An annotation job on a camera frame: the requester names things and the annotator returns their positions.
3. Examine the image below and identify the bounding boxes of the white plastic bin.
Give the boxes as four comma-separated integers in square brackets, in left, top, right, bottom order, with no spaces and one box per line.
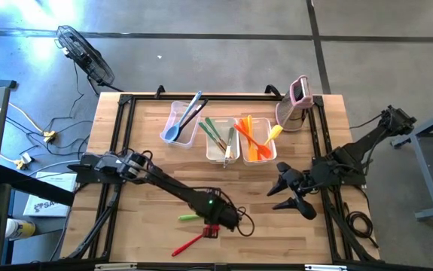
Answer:
[205,117,241,166]
[238,117,278,166]

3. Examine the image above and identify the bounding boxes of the clear plastic bin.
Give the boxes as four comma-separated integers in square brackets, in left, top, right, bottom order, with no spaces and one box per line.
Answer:
[159,100,202,148]

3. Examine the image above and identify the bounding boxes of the orange silicone spatula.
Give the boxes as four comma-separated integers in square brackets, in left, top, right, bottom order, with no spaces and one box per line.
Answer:
[246,114,259,162]

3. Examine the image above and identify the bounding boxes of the yellow extension cord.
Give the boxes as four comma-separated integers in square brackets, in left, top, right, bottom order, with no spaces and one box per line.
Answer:
[7,101,58,145]

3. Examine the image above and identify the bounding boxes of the black floor fan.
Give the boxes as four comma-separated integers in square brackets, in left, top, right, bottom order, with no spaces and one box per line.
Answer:
[55,25,116,87]

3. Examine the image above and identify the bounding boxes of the black coiled cable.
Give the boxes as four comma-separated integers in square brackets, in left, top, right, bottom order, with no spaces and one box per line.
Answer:
[346,202,379,249]

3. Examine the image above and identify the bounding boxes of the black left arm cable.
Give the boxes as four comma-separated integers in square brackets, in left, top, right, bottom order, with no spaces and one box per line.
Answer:
[221,190,257,238]

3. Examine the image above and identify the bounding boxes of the salmon silicone utensil handle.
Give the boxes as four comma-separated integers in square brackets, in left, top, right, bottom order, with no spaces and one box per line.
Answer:
[233,123,273,159]

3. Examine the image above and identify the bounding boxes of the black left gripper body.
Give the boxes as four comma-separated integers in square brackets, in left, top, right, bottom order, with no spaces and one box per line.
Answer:
[210,205,242,232]

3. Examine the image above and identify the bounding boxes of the white printed booklet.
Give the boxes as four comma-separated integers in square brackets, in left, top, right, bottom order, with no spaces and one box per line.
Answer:
[23,171,78,218]

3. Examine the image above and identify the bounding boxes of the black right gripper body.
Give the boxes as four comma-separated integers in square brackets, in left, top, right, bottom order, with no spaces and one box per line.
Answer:
[277,161,316,201]

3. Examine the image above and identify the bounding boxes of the metal grater pink handle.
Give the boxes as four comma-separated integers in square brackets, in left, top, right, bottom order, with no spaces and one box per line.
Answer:
[275,75,314,132]

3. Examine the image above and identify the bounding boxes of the green silicone spatula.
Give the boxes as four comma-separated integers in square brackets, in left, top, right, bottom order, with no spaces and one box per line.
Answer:
[177,213,204,222]

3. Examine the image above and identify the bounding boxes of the yellow white spray can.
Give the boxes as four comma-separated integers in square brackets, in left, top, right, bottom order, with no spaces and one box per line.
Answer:
[5,218,36,242]

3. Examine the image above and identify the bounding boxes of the red silicone spatula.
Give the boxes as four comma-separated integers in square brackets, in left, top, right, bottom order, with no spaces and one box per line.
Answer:
[170,224,221,257]

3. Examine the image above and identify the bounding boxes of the grey metal table leg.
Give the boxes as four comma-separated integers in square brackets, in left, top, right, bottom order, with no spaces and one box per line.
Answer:
[391,105,433,221]

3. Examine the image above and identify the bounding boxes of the blue silicone spoon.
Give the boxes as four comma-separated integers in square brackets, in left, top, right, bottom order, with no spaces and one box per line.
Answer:
[163,90,203,143]

